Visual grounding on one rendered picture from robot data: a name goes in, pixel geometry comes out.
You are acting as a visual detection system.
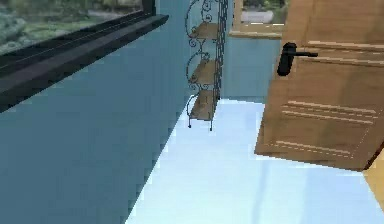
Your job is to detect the wooden room door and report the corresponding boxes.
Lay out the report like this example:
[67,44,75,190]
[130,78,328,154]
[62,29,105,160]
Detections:
[254,0,384,172]

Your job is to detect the wrought iron wooden shelf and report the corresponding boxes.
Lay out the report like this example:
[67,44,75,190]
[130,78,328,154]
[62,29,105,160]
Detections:
[184,0,230,132]

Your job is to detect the wooden framed window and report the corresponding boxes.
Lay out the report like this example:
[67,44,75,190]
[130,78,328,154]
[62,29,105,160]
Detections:
[228,0,292,40]

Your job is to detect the black door handle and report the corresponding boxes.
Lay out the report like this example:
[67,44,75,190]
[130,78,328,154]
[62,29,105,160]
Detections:
[276,42,319,77]

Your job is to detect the black framed window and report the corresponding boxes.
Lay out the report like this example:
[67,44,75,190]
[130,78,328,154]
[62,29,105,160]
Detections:
[0,0,170,114]

